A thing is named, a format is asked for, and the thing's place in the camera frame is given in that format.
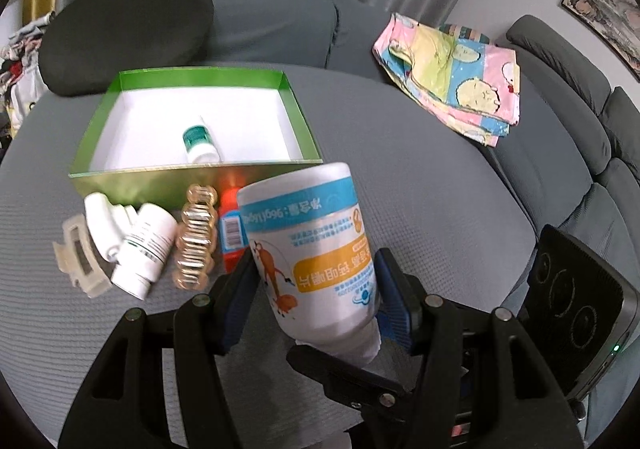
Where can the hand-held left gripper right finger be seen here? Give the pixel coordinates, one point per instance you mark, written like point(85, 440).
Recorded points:
point(396, 301)

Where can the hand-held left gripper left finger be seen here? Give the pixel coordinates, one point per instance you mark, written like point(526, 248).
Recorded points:
point(240, 301)

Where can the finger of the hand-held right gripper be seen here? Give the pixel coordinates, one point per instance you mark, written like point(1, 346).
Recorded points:
point(340, 373)

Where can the red orange bottle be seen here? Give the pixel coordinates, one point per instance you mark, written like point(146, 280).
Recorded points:
point(231, 229)

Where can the large white bottle blue label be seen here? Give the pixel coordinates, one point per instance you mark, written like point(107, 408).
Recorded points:
point(310, 249)

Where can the green cardboard box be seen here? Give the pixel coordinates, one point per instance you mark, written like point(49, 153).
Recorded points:
point(150, 189)

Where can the white bottle striped label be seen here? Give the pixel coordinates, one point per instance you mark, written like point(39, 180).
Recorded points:
point(145, 249)

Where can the grey sofa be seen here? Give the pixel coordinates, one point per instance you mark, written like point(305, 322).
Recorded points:
point(400, 179)

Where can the beige hair claw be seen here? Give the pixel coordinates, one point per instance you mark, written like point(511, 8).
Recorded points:
point(95, 281)

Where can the small white bottle green label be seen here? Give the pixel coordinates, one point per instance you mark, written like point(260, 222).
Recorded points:
point(200, 141)

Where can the colourful printed cloth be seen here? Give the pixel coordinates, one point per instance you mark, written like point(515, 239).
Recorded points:
point(450, 74)

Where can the dark grey cushion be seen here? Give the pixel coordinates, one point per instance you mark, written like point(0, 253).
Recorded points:
point(125, 29)

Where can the pile of clothes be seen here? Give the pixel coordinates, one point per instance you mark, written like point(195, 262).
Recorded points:
point(20, 79)

